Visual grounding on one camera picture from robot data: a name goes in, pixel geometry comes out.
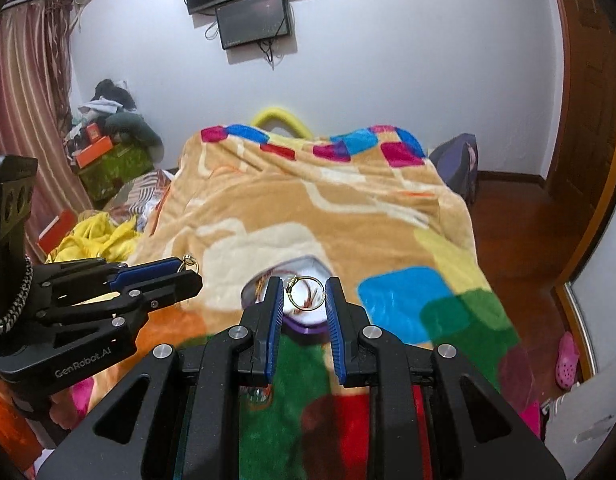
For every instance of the orange cloth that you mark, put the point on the orange cloth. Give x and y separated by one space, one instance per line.
8 425

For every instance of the pink clog shoe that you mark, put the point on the pink clog shoe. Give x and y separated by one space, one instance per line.
568 360

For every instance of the colourful patchwork fleece blanket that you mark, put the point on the colourful patchwork fleece blanket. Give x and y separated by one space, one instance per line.
338 210

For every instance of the pile of dark clothes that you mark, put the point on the pile of dark clothes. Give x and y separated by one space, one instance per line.
123 120

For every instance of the striped patterned cloth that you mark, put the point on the striped patterned cloth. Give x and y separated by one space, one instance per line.
138 197

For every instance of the green patterned box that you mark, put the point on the green patterned box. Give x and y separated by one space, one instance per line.
118 165

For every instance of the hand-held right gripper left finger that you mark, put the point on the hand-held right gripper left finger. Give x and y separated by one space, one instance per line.
274 325

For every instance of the purple backpack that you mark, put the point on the purple backpack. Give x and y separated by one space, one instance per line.
453 165

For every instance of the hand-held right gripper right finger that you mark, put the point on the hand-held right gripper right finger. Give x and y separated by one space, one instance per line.
335 330

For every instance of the brown wooden door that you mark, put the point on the brown wooden door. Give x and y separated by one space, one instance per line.
585 85

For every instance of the white cabinet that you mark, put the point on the white cabinet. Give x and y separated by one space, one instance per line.
595 360

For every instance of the flat orange box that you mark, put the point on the flat orange box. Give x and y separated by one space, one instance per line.
55 232

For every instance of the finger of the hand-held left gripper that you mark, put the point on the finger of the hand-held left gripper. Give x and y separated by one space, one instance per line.
148 271
168 290

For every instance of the striped pink curtain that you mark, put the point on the striped pink curtain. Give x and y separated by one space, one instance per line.
23 110

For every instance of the yellow cloth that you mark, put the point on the yellow cloth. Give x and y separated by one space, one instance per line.
98 240

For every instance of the purple jewelry dish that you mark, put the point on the purple jewelry dish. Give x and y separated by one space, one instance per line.
308 327

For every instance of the orange shoe box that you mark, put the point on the orange shoe box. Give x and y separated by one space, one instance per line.
94 152

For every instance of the small black wall monitor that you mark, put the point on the small black wall monitor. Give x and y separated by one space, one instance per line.
253 17

